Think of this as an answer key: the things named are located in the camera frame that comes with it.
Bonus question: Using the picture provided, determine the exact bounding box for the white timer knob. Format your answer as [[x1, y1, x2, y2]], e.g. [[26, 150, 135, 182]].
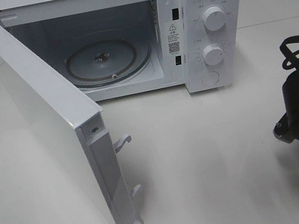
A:
[[201, 44, 224, 66]]

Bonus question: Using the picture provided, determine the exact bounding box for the upper white power knob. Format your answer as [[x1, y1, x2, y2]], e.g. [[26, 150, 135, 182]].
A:
[[201, 5, 226, 31]]

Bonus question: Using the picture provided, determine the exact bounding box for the round white door button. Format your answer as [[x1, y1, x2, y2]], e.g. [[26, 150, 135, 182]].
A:
[[202, 71, 220, 88]]

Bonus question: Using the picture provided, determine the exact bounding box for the white microwave oven body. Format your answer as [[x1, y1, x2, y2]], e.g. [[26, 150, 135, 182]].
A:
[[0, 0, 239, 102]]

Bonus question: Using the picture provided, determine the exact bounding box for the white microwave door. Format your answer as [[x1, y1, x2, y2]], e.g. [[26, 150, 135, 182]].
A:
[[0, 25, 142, 224]]

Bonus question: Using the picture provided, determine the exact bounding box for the warning label sticker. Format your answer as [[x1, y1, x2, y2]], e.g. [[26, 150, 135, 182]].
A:
[[164, 20, 183, 55]]

